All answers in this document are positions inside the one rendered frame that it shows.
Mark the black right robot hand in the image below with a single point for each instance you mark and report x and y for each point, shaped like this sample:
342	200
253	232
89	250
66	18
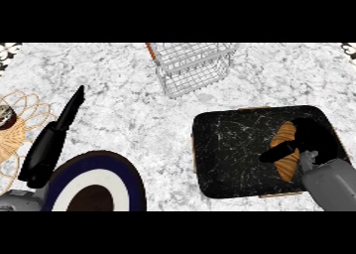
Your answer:
316	139

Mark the golden brown croissant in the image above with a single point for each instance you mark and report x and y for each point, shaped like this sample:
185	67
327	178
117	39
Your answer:
284	155

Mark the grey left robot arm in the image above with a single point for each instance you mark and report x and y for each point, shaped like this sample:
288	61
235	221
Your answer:
17	200

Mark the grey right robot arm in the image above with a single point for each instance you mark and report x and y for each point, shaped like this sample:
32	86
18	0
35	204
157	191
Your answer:
333	184

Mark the black marble tray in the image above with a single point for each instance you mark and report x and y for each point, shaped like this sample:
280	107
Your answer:
244	151

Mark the blue white brown round plate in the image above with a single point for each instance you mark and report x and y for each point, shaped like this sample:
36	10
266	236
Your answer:
95	184

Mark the chocolate cupcake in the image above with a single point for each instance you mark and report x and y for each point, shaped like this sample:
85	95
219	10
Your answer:
1	116

